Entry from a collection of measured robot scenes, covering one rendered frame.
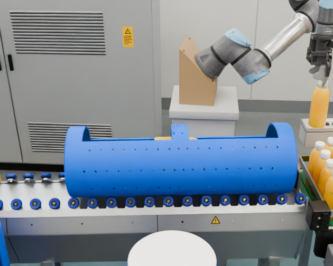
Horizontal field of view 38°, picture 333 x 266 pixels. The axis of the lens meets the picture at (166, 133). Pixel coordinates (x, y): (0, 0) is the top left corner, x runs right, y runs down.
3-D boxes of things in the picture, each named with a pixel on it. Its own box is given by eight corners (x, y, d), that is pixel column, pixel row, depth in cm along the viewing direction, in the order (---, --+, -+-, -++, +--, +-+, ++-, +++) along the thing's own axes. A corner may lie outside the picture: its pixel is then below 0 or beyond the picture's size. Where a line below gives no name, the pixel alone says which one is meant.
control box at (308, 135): (298, 137, 227) (301, 117, 222) (340, 136, 227) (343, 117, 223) (304, 148, 218) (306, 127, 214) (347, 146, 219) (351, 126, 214)
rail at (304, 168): (298, 161, 217) (298, 155, 216) (299, 161, 217) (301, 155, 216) (325, 216, 182) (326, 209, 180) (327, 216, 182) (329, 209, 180)
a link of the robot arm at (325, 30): (333, 20, 187) (340, 26, 180) (331, 31, 189) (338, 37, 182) (314, 20, 187) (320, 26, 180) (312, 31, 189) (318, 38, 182)
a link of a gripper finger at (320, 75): (310, 87, 194) (312, 64, 191) (325, 86, 194) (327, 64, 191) (313, 88, 191) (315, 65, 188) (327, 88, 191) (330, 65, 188)
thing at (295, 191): (286, 184, 205) (289, 159, 199) (292, 184, 205) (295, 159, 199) (292, 198, 196) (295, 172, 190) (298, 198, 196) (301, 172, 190)
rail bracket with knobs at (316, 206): (303, 219, 188) (306, 197, 184) (321, 218, 188) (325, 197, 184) (310, 235, 180) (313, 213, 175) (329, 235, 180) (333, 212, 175)
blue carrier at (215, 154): (79, 173, 211) (72, 114, 198) (276, 169, 212) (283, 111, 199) (68, 211, 186) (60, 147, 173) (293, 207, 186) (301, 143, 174)
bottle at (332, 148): (326, 173, 217) (332, 137, 209) (337, 180, 212) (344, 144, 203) (314, 177, 214) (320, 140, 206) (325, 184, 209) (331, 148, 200)
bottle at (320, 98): (307, 127, 202) (313, 86, 194) (308, 120, 208) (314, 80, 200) (325, 129, 201) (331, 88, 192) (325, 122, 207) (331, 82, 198)
